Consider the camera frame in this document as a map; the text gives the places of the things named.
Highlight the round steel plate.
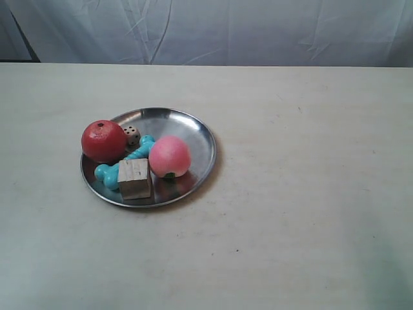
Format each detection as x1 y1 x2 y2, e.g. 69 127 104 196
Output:
80 107 217 209

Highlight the pink toy peach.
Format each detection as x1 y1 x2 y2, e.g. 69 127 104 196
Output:
148 135 191 178

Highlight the wooden cube block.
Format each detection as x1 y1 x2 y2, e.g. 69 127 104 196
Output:
117 158 152 200

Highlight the small wooden die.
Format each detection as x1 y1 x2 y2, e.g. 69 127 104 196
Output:
123 125 141 146

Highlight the teal bone toy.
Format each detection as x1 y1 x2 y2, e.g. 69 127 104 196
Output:
94 135 156 191

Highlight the red toy apple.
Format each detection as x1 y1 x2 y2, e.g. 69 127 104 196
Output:
81 120 128 163

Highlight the white backdrop cloth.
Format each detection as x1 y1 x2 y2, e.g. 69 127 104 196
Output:
1 1 412 67

